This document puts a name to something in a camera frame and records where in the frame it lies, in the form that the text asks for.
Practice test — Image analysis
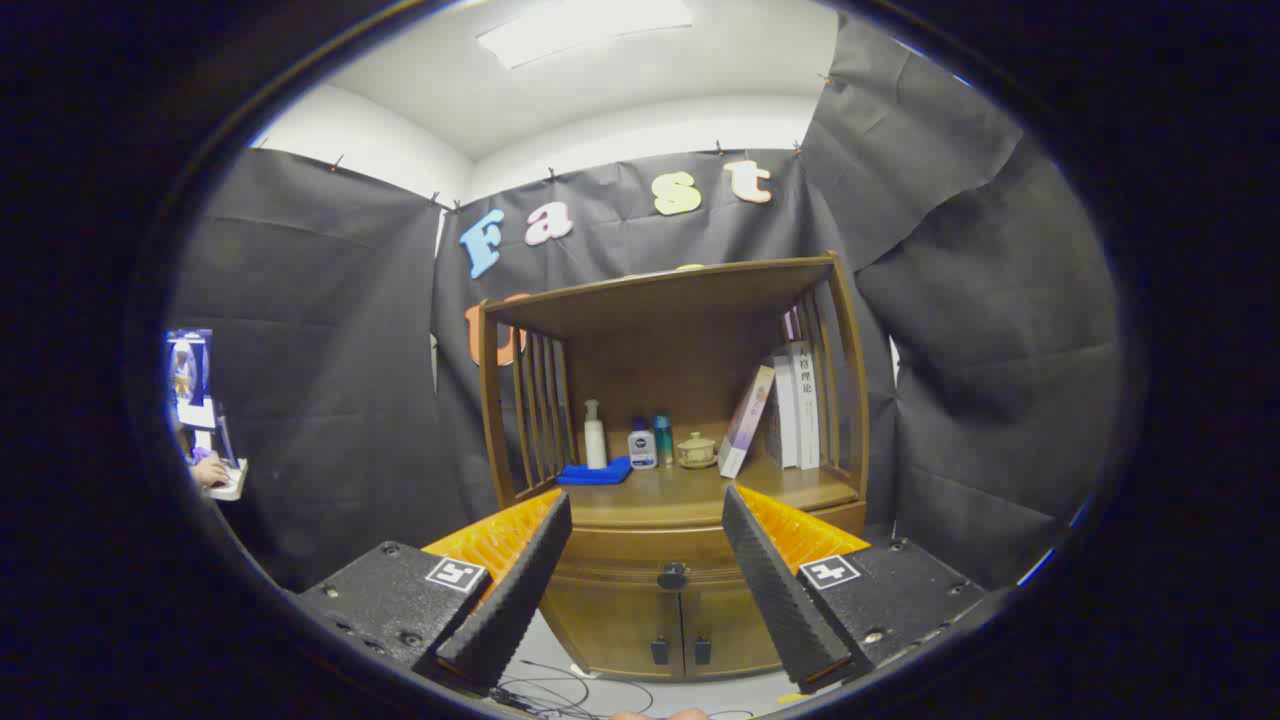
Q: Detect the computer monitor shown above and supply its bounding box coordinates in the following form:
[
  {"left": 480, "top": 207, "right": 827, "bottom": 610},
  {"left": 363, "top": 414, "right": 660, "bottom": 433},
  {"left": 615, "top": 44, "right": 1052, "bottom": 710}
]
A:
[{"left": 165, "top": 328, "right": 217, "bottom": 433}]

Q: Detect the purple cover book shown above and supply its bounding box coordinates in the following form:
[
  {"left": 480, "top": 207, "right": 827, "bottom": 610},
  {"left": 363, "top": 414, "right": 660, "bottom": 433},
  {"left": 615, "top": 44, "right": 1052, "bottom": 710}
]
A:
[{"left": 718, "top": 365, "right": 777, "bottom": 479}]

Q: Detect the black cable tangle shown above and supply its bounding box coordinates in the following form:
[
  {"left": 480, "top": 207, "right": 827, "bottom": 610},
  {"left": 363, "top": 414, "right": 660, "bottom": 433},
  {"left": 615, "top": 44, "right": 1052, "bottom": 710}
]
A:
[{"left": 495, "top": 658, "right": 656, "bottom": 718}]

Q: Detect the wooden drawer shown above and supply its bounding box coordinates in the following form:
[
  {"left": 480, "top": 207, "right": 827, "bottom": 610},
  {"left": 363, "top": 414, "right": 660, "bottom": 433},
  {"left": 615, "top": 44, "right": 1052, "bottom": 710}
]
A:
[{"left": 548, "top": 500, "right": 869, "bottom": 591}]

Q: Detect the wooden countertop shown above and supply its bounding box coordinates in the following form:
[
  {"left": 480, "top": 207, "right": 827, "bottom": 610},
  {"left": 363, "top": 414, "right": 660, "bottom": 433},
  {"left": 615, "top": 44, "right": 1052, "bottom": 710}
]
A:
[{"left": 560, "top": 462, "right": 863, "bottom": 526}]

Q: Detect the blue folded cloth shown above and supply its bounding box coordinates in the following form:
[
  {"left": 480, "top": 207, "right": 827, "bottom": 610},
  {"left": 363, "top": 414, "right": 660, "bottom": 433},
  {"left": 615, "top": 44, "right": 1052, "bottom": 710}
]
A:
[{"left": 556, "top": 457, "right": 633, "bottom": 487}]

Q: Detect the wooden cabinet door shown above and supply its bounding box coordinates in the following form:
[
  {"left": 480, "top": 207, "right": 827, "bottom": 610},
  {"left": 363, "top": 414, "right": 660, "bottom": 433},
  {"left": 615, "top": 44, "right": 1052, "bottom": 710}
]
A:
[
  {"left": 545, "top": 585, "right": 686, "bottom": 681},
  {"left": 683, "top": 585, "right": 791, "bottom": 677}
]

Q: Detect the black backdrop cloth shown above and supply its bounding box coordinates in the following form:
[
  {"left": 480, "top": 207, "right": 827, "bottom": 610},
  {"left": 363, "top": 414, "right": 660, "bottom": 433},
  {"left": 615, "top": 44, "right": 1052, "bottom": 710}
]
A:
[{"left": 165, "top": 10, "right": 1126, "bottom": 591}]

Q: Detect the white book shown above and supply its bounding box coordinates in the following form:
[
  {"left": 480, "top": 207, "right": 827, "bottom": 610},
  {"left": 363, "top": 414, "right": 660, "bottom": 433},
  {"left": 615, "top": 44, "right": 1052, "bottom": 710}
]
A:
[{"left": 790, "top": 340, "right": 822, "bottom": 471}]

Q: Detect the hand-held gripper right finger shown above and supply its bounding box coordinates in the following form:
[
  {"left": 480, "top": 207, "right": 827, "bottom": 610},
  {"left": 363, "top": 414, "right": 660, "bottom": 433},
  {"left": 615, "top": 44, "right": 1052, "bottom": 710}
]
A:
[{"left": 722, "top": 484, "right": 991, "bottom": 694}]

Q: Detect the wooden cabinet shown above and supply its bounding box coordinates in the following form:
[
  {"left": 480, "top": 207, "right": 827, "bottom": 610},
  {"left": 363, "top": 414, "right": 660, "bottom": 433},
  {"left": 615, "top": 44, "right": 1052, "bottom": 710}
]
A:
[{"left": 478, "top": 252, "right": 871, "bottom": 683}]

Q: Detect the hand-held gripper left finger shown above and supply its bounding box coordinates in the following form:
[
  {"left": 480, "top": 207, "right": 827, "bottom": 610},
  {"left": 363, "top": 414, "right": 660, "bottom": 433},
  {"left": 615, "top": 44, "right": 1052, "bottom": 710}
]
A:
[{"left": 290, "top": 487, "right": 574, "bottom": 696}]

